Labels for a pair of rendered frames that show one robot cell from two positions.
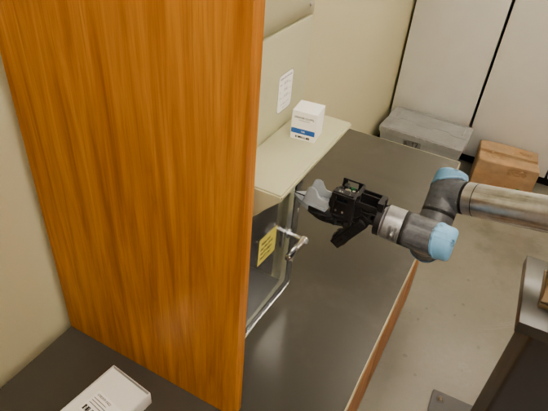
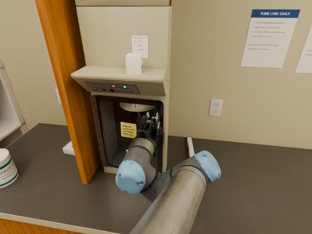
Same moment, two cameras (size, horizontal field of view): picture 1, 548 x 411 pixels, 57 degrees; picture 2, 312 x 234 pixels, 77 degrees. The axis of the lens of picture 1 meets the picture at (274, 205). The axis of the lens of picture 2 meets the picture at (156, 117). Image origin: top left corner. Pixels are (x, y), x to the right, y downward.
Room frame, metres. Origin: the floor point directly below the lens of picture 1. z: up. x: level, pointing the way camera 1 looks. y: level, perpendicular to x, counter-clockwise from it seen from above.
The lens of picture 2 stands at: (0.77, -0.72, 1.71)
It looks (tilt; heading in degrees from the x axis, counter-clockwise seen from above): 29 degrees down; 75
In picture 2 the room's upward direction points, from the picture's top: straight up
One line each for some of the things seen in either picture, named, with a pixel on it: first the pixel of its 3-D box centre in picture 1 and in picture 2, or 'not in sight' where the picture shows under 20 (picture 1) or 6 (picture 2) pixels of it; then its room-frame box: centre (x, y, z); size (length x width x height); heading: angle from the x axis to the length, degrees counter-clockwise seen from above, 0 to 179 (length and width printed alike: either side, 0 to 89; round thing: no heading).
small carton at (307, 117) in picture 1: (307, 121); (134, 63); (0.88, -0.05, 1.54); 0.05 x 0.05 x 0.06; 71
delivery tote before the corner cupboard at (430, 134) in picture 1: (422, 146); not in sight; (3.34, -1.06, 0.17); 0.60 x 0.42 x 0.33; 63
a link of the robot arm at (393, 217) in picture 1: (391, 224); (139, 150); (0.85, -0.26, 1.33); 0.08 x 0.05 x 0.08; 155
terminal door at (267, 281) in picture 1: (263, 260); (129, 138); (0.85, 0.01, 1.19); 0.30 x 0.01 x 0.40; 152
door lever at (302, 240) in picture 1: (290, 245); not in sight; (0.90, -0.05, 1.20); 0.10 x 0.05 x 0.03; 152
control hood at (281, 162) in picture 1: (291, 168); (121, 85); (0.84, -0.03, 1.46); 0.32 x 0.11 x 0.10; 155
